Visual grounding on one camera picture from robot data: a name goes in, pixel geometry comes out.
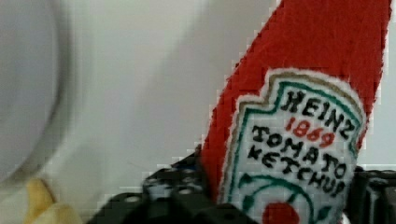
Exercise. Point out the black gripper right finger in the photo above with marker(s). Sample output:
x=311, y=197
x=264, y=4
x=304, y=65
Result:
x=372, y=198

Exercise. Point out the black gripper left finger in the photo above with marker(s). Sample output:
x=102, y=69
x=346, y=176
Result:
x=178, y=194

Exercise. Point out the red plush ketchup bottle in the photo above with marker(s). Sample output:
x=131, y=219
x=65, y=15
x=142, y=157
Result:
x=285, y=135

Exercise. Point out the toy peeled banana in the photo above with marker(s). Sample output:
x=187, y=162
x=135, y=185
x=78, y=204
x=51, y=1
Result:
x=42, y=209

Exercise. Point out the round grey plate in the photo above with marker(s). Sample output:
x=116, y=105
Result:
x=34, y=58

